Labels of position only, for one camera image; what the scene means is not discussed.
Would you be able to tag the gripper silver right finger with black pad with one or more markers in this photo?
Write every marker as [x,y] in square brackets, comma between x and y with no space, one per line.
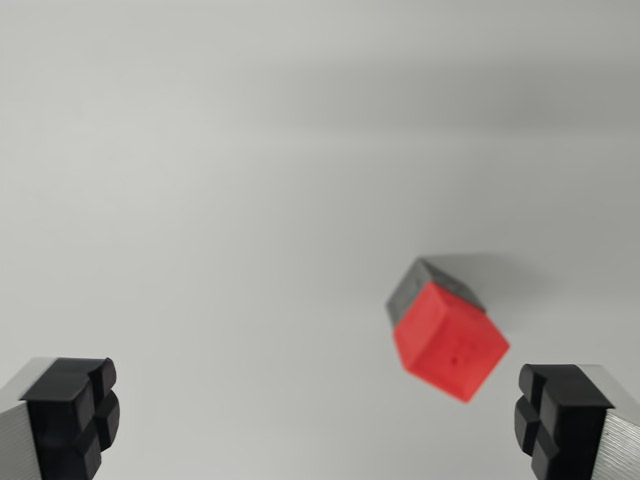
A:
[570,420]

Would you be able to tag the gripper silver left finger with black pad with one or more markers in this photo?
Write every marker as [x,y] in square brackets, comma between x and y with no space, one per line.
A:
[60,415]

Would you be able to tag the red soft cube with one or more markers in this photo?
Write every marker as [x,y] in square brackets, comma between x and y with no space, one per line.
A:
[445,345]

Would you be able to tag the grey soft cube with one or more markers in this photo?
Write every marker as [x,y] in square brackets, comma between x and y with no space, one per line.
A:
[407,290]

